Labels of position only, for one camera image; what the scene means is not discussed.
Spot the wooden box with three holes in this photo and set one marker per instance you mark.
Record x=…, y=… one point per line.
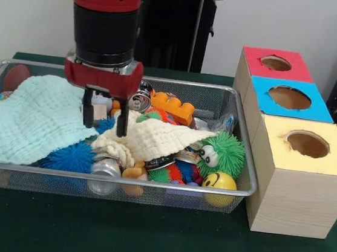
x=296, y=183

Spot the mint green waffle cloth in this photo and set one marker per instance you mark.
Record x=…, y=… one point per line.
x=35, y=120

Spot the crushed black silver can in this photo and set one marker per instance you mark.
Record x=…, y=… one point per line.
x=141, y=101

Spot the yellow smiley ball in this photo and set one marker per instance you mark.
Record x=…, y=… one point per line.
x=220, y=183

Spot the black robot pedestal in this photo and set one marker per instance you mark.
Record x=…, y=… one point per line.
x=179, y=30

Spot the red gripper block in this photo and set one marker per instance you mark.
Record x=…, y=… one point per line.
x=104, y=76

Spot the orange toy building block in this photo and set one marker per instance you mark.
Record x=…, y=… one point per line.
x=173, y=107

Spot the clear shallow mesh bin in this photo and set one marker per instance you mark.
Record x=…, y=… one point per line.
x=234, y=194

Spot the small brown football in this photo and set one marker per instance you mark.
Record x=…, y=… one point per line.
x=17, y=77

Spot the small white baseball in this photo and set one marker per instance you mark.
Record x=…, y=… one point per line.
x=103, y=100

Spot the green fuzzy toy with eyes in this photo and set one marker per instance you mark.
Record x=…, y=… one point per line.
x=226, y=154

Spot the cream waffle cloth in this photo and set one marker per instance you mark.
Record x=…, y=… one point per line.
x=155, y=139

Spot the tan plush animal toy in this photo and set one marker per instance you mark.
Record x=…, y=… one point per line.
x=134, y=172

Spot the blue spiky ball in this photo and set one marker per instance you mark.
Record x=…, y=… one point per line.
x=67, y=157

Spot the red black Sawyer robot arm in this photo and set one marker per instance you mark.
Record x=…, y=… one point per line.
x=104, y=21

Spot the dark green table cloth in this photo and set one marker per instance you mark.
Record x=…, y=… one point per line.
x=143, y=239

